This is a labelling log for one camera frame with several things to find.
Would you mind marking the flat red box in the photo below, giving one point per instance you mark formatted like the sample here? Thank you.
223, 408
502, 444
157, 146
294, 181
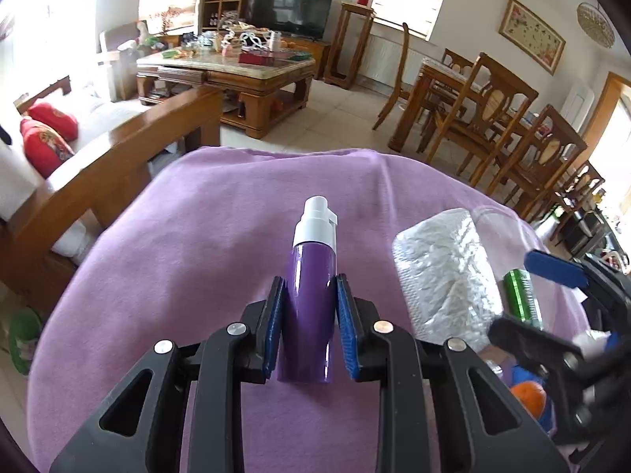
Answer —
256, 57

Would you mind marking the white standing air conditioner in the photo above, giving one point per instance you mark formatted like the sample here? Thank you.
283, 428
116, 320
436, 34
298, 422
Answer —
579, 106

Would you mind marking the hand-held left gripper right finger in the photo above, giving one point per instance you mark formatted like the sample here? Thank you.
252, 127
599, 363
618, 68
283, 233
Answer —
347, 335

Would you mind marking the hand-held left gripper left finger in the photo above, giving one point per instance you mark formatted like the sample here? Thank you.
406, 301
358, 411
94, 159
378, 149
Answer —
273, 330

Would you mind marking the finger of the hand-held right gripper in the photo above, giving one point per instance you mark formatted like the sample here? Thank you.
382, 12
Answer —
554, 266
532, 339

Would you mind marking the black television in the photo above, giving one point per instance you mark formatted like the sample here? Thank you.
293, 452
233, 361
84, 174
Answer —
291, 10

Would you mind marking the green cylindrical bottle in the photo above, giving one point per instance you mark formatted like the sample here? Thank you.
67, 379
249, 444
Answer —
520, 295

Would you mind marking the purple tablecloth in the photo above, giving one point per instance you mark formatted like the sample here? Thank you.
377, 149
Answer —
197, 256

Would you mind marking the purple spray bottle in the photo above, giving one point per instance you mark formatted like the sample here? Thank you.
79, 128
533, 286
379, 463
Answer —
308, 305

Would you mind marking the small woven ceiling lamp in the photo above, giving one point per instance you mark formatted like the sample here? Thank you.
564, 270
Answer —
596, 24

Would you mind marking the tall wooden plant stand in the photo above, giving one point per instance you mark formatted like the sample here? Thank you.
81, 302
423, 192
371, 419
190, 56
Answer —
352, 10

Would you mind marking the wooden marble coffee table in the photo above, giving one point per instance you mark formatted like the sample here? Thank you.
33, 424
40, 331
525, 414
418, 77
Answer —
222, 66

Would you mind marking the red cushion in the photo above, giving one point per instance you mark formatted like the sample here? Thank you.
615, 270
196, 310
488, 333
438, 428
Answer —
47, 148
54, 118

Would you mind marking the orange fruit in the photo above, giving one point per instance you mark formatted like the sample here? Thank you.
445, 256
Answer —
530, 396

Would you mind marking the wooden television stand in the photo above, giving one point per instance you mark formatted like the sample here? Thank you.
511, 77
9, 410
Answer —
320, 54

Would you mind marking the green plastic basin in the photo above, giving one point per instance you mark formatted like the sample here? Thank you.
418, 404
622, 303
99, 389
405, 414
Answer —
22, 340

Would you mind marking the green tray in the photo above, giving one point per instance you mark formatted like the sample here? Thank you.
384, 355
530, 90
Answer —
299, 56

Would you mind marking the wooden dining chair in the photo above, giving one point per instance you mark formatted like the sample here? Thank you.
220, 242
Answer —
542, 157
577, 187
473, 128

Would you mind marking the white cushion black trim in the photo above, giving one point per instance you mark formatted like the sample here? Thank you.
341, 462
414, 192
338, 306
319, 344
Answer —
15, 182

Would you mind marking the wooden dining table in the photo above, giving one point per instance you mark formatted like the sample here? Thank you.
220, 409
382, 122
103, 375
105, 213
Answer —
434, 71

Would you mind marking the blue crumpled packet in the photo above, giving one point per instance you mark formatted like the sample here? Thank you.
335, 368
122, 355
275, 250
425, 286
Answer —
520, 373

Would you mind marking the wooden sofa white cushions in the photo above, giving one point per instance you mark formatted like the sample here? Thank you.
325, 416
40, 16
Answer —
123, 148

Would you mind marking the curved back wooden chair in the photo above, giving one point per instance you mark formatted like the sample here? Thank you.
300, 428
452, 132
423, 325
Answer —
402, 83

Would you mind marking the silver foil packet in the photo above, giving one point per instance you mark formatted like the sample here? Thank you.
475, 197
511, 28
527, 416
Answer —
443, 276

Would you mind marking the wide framed floral picture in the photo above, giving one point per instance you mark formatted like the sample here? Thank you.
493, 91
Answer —
532, 34

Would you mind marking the wooden armchair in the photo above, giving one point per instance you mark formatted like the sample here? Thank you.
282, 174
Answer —
116, 54

